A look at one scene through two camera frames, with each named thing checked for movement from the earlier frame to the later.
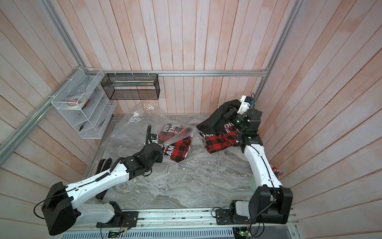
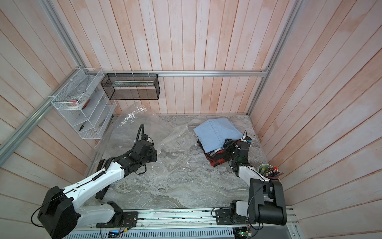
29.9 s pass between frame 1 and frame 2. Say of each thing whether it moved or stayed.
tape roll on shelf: stayed
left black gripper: moved
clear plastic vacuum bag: moved
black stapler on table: stayed
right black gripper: moved
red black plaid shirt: moved
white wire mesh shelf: stayed
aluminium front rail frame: stayed
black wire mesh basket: stayed
